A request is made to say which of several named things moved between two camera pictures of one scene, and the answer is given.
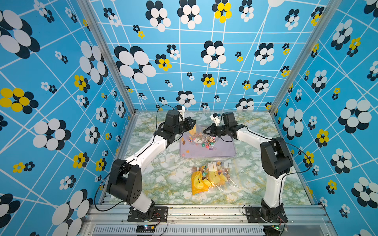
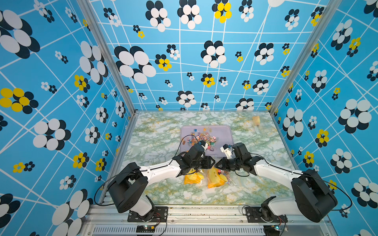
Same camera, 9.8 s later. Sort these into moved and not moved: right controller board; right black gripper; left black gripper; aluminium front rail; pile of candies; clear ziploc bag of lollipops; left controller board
Moved: right black gripper; left black gripper; clear ziploc bag of lollipops
Not moved: right controller board; aluminium front rail; left controller board; pile of candies
